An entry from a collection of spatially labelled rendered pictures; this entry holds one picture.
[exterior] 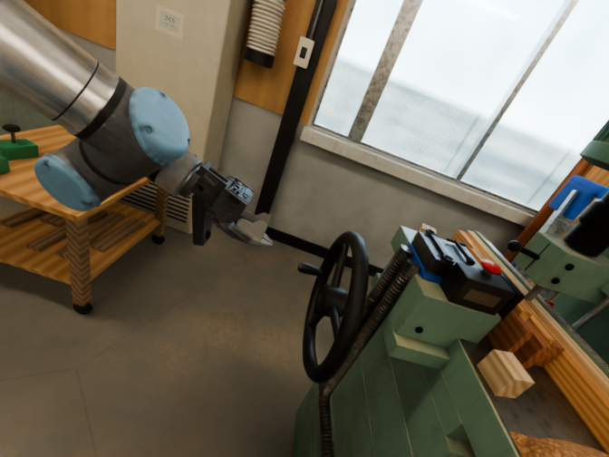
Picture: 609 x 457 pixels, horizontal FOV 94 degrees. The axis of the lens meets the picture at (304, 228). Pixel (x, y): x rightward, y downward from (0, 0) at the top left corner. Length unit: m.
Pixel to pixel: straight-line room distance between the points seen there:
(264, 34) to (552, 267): 1.49
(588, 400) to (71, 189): 0.78
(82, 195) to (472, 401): 0.61
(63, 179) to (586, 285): 0.82
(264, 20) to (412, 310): 1.50
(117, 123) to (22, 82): 0.08
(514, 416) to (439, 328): 0.13
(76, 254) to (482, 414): 1.25
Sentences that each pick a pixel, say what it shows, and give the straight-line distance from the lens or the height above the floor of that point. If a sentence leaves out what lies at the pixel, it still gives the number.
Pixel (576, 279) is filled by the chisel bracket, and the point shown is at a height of 1.03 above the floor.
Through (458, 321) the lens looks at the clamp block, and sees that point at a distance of 0.52.
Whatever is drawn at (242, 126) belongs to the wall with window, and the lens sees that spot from 1.94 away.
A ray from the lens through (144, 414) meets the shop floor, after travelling 1.30.
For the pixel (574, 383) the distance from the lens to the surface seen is 0.62.
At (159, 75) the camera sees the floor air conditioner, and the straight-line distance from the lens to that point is 1.78.
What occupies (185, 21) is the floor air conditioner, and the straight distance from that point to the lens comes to 1.71.
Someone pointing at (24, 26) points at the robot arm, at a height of 1.12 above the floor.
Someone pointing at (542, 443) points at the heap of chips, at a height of 0.92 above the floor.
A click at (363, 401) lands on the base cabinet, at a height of 0.58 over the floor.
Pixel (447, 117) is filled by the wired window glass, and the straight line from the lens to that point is 2.00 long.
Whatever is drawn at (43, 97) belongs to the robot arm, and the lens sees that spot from 0.41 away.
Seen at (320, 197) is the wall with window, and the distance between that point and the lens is 1.96.
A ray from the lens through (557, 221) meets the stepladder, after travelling 1.55.
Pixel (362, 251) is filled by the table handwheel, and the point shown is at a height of 0.95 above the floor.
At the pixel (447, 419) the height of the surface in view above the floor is 0.82.
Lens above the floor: 1.18
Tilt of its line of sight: 29 degrees down
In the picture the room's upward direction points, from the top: 22 degrees clockwise
